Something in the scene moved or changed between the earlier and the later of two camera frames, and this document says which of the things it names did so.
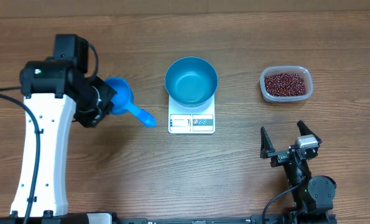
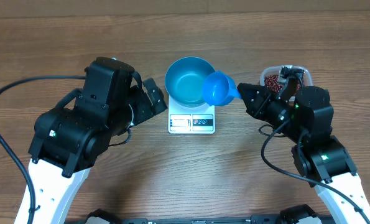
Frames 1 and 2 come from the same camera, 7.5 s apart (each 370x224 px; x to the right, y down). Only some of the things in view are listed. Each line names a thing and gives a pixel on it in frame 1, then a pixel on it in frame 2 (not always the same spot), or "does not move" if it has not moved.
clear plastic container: [285, 83] does not move
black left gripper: [89, 119] -> [145, 109]
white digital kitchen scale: [196, 120] does not move
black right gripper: [282, 157] -> [260, 109]
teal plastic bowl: [191, 81] does not move
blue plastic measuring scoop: [124, 101] -> [219, 89]
